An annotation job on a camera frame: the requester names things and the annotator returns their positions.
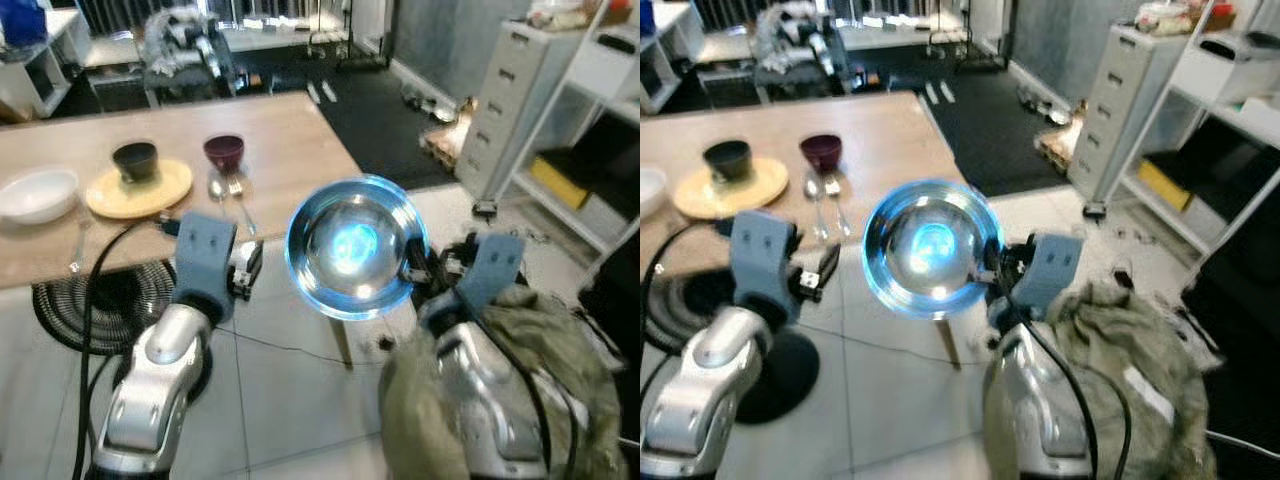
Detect clear glass bowl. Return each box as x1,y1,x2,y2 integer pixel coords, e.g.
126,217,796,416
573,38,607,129
862,180,1004,321
285,175,431,321

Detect silver metal fork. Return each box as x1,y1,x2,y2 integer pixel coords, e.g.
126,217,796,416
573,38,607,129
68,220,93,274
825,175,853,237
228,175,257,238

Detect maroon bowl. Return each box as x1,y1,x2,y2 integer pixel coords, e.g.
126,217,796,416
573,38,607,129
203,135,246,173
800,134,844,174

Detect yellow plate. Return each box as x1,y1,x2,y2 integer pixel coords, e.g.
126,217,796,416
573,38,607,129
86,158,194,219
673,157,789,221

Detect olive green cloth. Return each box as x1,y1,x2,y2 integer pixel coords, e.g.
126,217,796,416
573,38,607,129
380,285,626,480
980,280,1216,480

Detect yellow flat box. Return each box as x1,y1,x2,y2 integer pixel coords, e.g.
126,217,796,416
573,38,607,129
1138,160,1196,211
528,155,591,211

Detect dark grey bowl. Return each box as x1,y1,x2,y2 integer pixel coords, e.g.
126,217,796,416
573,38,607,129
703,140,753,185
112,142,161,185

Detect grey drawer cabinet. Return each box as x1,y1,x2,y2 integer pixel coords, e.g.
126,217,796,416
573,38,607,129
1065,25,1191,206
455,20,586,206

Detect white bowl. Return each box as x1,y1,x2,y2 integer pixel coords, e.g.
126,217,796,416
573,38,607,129
640,165,669,216
0,168,79,225

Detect white metal shelf rack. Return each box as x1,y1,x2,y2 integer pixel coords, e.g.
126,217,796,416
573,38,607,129
510,0,641,251
1120,0,1280,261

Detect grey cart with robot parts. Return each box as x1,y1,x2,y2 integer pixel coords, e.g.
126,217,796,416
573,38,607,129
750,5,841,96
140,8,236,101

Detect dark striped curtains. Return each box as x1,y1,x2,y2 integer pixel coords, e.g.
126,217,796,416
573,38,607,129
690,0,1001,29
80,0,351,26

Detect white printer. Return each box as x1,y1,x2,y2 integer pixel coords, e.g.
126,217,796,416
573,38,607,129
565,35,641,101
1170,30,1280,106

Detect white open shelf unit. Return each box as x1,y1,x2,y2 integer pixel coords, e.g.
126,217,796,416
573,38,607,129
0,10,91,116
640,0,706,111

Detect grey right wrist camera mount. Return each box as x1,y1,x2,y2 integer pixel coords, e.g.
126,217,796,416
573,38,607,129
1020,233,1086,311
455,233,526,311

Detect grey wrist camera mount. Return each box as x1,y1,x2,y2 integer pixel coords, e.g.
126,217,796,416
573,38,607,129
173,212,238,301
730,212,801,311
455,233,526,311
1020,233,1086,311

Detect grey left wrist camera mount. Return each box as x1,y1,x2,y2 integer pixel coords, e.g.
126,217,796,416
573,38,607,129
730,212,801,311
173,212,238,301

